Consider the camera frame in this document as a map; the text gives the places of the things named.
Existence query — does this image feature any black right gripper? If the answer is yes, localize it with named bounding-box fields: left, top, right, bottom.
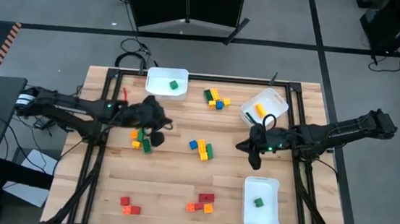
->
left=234, top=122, right=296, bottom=173

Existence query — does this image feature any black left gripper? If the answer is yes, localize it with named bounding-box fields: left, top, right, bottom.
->
left=116, top=92, right=176, bottom=149

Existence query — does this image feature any long yellow block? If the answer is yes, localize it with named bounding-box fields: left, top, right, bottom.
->
left=209, top=87, right=221, bottom=102
left=195, top=139, right=208, bottom=156
left=254, top=102, right=268, bottom=119

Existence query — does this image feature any long dark green block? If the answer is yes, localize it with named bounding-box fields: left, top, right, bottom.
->
left=203, top=88, right=215, bottom=103

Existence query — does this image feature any long red block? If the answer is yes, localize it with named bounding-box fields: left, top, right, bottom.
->
left=197, top=191, right=216, bottom=204

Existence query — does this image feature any white bin with paper label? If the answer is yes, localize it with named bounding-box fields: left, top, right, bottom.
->
left=144, top=65, right=191, bottom=102

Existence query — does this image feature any white plastic bin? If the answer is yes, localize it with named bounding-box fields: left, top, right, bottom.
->
left=240, top=175, right=286, bottom=224

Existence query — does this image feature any grey partition base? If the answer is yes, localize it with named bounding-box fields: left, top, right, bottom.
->
left=138, top=13, right=236, bottom=40

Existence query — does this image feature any black partition foot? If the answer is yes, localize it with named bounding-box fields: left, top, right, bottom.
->
left=223, top=16, right=251, bottom=48

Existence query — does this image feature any black power brick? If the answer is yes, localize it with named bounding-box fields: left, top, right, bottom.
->
left=33, top=114, right=55, bottom=132

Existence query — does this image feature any black equipment rack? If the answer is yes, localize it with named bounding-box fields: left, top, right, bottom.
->
left=350, top=0, right=400, bottom=56

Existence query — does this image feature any black right arm cable loop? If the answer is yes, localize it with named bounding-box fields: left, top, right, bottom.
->
left=261, top=113, right=278, bottom=131

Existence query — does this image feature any white bin with handle cutout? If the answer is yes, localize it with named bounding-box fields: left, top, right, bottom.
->
left=238, top=85, right=292, bottom=136

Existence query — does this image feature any coiled black cable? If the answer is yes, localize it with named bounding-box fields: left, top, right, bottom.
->
left=114, top=37, right=153, bottom=72

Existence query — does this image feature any black floor cable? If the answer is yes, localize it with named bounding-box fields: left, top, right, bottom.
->
left=366, top=39, right=400, bottom=75

